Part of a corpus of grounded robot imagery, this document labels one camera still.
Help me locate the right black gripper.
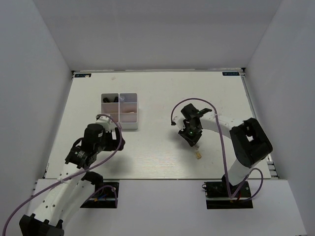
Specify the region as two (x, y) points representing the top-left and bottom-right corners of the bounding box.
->
(179, 122), (202, 147)

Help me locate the small yellow eraser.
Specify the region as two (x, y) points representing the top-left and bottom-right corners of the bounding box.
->
(195, 151), (202, 159)

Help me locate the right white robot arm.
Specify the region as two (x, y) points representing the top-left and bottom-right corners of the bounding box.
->
(171, 103), (273, 197)

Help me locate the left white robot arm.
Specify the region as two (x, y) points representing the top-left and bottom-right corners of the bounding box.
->
(19, 123), (125, 236)

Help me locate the left white compartment organizer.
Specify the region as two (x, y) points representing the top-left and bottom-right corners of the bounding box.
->
(101, 93), (120, 123)

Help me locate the white compartment organizer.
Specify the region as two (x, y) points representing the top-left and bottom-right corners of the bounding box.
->
(101, 93), (120, 123)
(119, 93), (138, 130)

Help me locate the right white compartment organizer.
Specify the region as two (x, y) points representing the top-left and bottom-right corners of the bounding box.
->
(119, 93), (138, 130)

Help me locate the right blue table label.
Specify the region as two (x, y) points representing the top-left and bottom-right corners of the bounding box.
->
(222, 71), (240, 76)

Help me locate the blue table label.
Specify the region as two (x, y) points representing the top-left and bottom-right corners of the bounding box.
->
(222, 71), (240, 76)
(74, 73), (92, 78)

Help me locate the left blue table label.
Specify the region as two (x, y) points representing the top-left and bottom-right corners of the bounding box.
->
(74, 73), (92, 78)

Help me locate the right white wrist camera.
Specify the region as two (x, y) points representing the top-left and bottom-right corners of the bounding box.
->
(171, 116), (186, 131)

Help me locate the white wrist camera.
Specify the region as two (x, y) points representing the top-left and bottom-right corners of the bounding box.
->
(171, 116), (186, 131)
(96, 114), (115, 132)

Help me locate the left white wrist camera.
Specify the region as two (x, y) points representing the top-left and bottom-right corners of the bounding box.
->
(96, 114), (115, 132)

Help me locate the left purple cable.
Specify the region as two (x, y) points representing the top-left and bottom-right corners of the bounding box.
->
(3, 114), (124, 236)

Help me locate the purple cable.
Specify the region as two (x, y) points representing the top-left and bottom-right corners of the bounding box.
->
(3, 114), (124, 236)
(170, 98), (264, 202)

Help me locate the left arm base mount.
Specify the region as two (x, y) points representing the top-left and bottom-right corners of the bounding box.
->
(81, 181), (120, 209)

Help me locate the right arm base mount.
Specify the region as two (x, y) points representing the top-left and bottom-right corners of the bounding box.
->
(202, 181), (253, 209)

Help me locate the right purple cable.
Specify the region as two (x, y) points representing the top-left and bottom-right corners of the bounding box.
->
(170, 98), (264, 202)

